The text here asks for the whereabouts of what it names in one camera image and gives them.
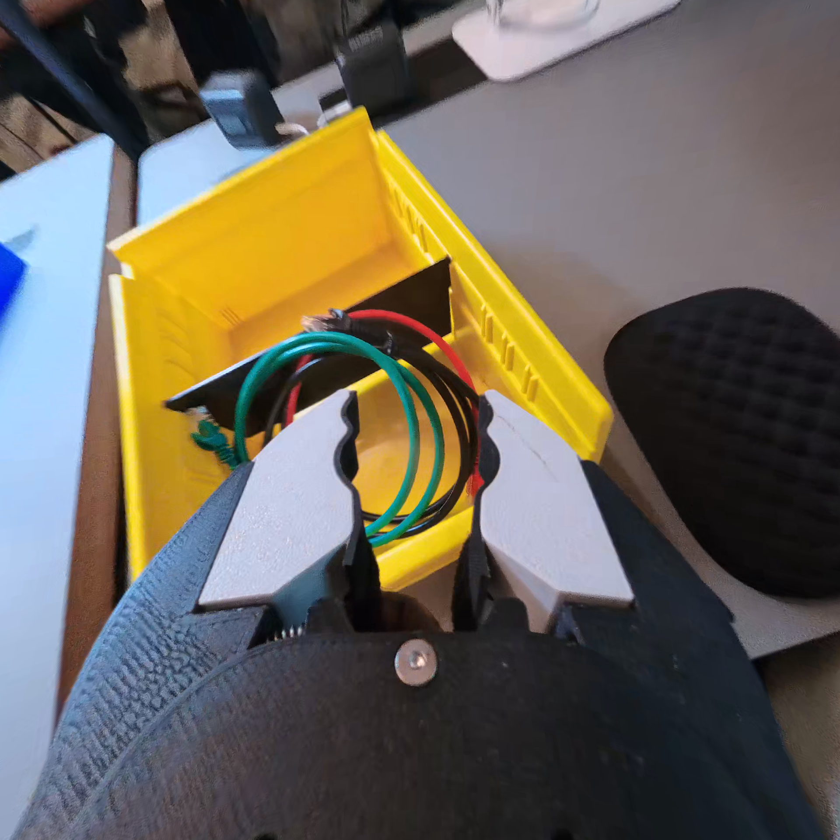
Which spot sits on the grey power adapter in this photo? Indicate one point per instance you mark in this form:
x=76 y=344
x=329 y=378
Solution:
x=239 y=108

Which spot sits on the black bin divider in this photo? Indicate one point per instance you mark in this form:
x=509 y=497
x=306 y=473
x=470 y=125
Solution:
x=407 y=298

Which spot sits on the black power adapter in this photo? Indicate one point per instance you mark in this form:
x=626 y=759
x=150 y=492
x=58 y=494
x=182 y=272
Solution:
x=371 y=65

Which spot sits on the black padded wrist rest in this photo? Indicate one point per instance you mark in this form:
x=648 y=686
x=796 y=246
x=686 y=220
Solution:
x=735 y=433

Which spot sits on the blue flat object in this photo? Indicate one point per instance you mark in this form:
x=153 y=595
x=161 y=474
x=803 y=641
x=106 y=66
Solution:
x=10 y=275

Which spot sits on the yellow plastic bin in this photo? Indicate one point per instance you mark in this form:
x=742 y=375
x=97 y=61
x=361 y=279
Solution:
x=295 y=216

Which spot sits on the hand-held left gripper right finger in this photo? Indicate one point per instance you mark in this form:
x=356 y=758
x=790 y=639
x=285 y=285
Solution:
x=551 y=525

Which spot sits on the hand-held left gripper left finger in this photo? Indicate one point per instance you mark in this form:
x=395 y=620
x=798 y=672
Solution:
x=289 y=512

